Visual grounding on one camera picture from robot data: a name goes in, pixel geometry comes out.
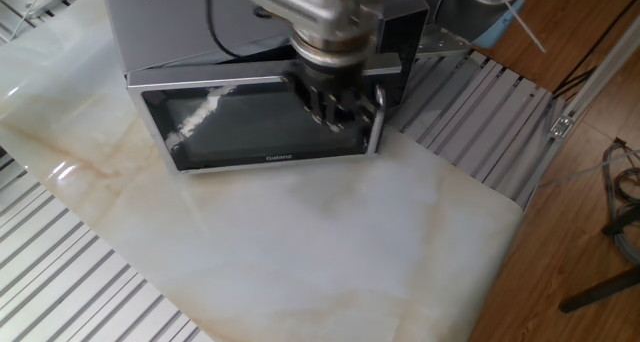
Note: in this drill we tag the glossy marble pattern mat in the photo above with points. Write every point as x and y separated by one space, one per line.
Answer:
325 242

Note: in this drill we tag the silver microwave oven body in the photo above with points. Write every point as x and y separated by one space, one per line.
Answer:
165 27

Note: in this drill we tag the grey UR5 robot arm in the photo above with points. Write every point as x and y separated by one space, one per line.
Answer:
340 32

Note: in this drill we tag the silver black microwave door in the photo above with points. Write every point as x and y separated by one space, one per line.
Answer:
240 127

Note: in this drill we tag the aluminium frame beam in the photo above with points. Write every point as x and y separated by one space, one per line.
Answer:
600 67

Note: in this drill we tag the black furniture leg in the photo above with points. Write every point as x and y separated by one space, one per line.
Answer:
600 289

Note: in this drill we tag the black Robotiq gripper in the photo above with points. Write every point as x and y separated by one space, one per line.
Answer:
325 77

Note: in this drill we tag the silver mounting plate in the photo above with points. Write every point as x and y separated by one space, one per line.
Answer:
442 44

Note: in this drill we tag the white zip tie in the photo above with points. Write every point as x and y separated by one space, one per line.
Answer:
525 24

